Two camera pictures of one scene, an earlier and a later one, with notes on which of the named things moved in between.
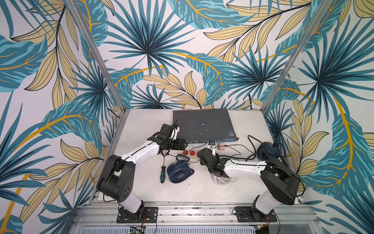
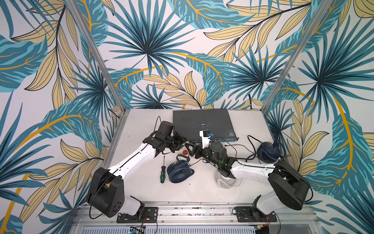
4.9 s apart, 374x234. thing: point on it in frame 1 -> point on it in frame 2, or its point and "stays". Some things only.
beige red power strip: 192,153 stays
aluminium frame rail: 197,215 stays
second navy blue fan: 267,150 stays
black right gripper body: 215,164 -> 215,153
